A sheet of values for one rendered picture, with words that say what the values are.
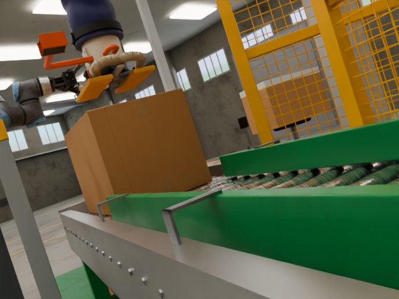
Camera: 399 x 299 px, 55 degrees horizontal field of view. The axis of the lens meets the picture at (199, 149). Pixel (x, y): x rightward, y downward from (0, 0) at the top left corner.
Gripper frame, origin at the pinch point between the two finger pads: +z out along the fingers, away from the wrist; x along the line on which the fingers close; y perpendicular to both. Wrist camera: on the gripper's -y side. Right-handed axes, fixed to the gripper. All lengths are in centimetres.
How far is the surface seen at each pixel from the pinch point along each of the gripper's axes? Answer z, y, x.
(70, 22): -8.2, 30.1, 17.6
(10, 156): -47, 50, -33
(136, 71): 7.9, 44.5, -12.3
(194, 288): -36, 153, -63
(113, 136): -13, 56, -37
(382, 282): -26, 170, -64
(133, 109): -3, 56, -29
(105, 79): -5.6, 44.4, -12.7
